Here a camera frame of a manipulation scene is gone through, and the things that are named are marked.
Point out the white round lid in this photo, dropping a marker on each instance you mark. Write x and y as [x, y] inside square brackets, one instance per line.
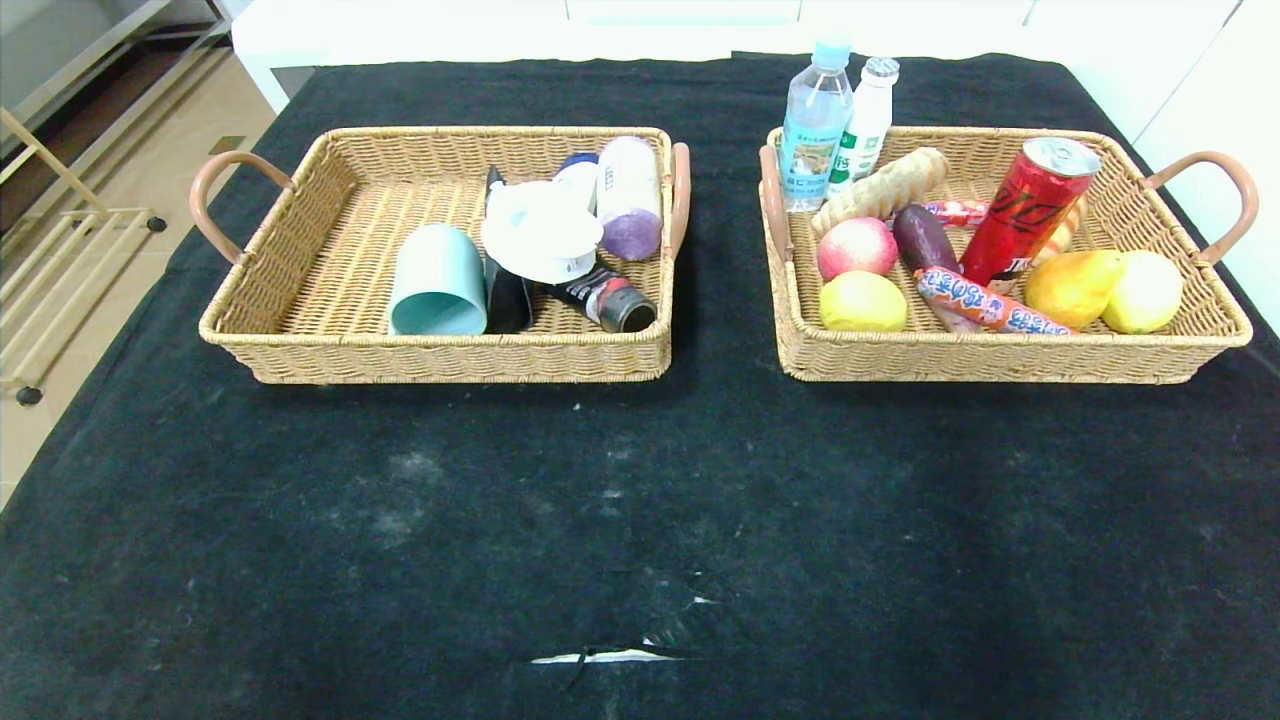
[540, 232]

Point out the teal plastic mug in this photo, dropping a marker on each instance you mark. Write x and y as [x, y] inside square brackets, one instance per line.
[437, 272]

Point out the pink peach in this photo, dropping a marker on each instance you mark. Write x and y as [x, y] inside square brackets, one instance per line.
[855, 248]

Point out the ridged bread roll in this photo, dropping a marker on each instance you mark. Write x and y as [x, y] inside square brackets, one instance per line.
[880, 192]

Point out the orange sausage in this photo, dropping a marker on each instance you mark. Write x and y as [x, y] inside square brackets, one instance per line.
[990, 305]

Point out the red cola can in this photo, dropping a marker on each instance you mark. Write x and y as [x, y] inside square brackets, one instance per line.
[1025, 220]

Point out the wicker basket holding toiletries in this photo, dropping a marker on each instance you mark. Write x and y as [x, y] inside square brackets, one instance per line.
[330, 250]

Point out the wicker basket holding food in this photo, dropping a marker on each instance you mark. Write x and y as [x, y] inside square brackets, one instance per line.
[1000, 355]

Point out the black cosmetic tube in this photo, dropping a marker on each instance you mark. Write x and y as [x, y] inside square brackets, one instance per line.
[610, 300]

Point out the black flat case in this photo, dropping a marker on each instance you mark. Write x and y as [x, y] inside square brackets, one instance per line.
[505, 300]

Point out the white bottle purple cap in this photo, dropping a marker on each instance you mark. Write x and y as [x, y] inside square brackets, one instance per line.
[628, 200]

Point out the white lotion bottle blue cap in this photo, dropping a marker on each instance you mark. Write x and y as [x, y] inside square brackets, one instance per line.
[580, 170]

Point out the yellow lemon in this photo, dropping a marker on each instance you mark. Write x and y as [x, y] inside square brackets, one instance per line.
[1150, 292]
[862, 303]

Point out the clear water bottle blue label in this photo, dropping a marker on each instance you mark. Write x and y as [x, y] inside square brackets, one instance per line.
[812, 130]

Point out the purple eggplant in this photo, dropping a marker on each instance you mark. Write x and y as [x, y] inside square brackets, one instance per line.
[925, 240]

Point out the white milk bottle green label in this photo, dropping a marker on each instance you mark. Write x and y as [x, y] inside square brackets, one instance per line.
[865, 125]

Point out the red chewy candy pack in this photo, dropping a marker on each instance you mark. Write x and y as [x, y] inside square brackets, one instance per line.
[960, 212]

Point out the white cabinet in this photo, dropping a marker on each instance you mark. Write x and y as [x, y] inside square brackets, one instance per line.
[450, 30]

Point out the yellow orange pear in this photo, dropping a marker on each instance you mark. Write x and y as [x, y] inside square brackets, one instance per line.
[1070, 290]

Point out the striped croissant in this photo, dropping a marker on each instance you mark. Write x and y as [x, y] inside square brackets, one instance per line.
[1065, 232]

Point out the light wooden rack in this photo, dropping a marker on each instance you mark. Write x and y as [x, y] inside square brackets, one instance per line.
[100, 212]

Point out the grey metal shelf unit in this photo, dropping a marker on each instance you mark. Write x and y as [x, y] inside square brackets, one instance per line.
[100, 40]

